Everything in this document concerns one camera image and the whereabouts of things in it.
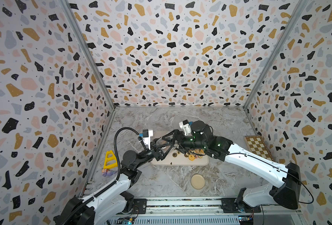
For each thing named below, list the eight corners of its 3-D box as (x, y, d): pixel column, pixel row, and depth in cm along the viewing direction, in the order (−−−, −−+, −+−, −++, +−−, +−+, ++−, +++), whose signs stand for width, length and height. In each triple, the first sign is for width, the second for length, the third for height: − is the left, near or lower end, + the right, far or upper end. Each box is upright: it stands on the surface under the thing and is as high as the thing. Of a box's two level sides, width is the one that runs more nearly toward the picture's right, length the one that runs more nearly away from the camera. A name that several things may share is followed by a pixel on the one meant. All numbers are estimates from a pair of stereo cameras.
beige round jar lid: (191, 189, 82) (191, 188, 80) (190, 175, 87) (190, 174, 85) (205, 189, 82) (205, 188, 80) (203, 175, 87) (204, 174, 85)
